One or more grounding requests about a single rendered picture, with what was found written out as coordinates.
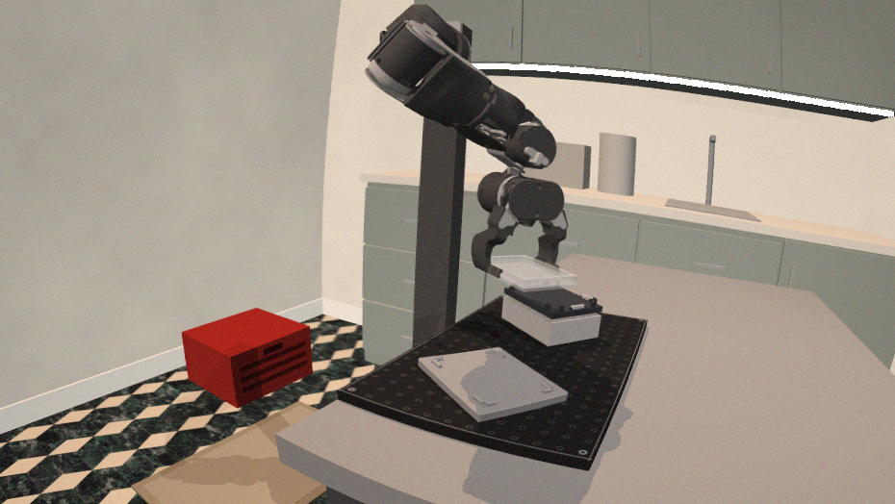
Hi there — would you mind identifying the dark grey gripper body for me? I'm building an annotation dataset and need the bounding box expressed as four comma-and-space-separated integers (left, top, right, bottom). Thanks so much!
477, 166, 564, 227

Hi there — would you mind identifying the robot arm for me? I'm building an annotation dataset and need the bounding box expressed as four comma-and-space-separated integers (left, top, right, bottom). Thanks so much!
364, 5, 556, 174

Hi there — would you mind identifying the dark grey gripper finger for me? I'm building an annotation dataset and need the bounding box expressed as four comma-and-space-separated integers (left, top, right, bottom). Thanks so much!
535, 210, 568, 268
472, 203, 520, 278

